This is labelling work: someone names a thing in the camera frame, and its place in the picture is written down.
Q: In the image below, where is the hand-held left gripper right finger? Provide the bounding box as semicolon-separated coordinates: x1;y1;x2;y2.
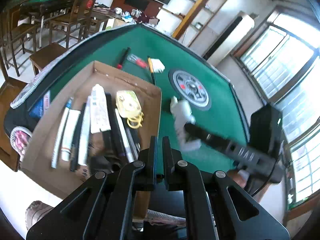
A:
162;136;290;240

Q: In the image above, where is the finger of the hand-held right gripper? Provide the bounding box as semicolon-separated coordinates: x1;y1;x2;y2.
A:
184;123;240;160

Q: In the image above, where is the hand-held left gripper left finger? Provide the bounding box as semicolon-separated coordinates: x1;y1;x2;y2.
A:
26;135;158;240

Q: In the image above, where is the black gel pen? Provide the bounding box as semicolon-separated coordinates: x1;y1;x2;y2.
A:
125;126;141;155

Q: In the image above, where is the black marker with purple cap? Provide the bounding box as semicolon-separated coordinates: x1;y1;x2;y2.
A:
104;93;127;162

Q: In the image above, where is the cardboard box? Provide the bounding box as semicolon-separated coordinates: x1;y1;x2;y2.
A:
19;60;163;222

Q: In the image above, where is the yellow packaged item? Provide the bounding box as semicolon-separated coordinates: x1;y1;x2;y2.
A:
115;90;145;130

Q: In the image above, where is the large white printed tube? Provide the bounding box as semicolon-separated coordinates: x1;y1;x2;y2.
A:
89;84;112;134

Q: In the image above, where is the slim white tube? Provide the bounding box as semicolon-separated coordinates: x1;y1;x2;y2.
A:
61;109;81;162

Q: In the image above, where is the white pen with blue section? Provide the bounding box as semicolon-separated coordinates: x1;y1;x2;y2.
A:
51;97;73;169

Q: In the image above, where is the person's right hand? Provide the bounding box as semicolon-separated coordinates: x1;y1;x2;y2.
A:
229;169;250;188

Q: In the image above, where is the small white bottle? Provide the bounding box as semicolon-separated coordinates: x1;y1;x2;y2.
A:
179;139;202;152

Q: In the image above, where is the white slim pen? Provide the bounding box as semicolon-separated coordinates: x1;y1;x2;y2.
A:
114;108;137;163

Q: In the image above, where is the wooden framed window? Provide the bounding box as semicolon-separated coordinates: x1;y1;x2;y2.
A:
287;120;320;205
230;9;320;103

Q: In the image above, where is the round table control panel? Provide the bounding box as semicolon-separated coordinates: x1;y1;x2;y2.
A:
168;68;212;111

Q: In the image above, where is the white pen with black cap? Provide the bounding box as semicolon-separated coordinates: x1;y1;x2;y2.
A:
77;95;92;166

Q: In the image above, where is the black slim pen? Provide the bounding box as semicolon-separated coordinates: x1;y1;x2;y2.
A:
69;102;87;172

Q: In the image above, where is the yellow and black pen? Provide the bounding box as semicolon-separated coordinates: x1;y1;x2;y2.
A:
147;56;157;85

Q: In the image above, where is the red and clear small tool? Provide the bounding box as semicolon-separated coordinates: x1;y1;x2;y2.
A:
127;54;148;68

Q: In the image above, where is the black pen with red tip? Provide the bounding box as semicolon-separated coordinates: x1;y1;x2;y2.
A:
116;47;131;70

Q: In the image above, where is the white floor air conditioner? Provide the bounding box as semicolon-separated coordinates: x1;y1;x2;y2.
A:
202;11;255;67

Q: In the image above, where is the blue packet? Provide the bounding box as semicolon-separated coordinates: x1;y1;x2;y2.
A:
29;91;52;119

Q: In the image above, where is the cluttered low cabinet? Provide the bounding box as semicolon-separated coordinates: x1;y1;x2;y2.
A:
110;5;160;28

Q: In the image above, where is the red floral cushion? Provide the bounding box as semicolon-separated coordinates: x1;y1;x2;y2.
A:
10;126;33;157

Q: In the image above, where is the floral cloth with striped edge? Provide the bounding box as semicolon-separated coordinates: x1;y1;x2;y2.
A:
10;31;105;109

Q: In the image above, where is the wooden stool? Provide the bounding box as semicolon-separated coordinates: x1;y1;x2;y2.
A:
29;42;68;75

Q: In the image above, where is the dark wooden side table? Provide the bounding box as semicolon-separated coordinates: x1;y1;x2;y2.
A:
85;4;113;39

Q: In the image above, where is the large wooden armchair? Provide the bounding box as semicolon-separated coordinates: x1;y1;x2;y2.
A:
0;52;28;172

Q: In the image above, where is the wooden chair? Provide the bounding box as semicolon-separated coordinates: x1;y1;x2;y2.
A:
0;5;40;77
49;0;108;49

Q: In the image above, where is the green mahjong table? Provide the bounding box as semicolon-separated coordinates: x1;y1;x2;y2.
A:
20;0;80;49

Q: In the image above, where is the white wall shelf unit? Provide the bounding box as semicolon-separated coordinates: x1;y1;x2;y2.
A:
155;0;250;48

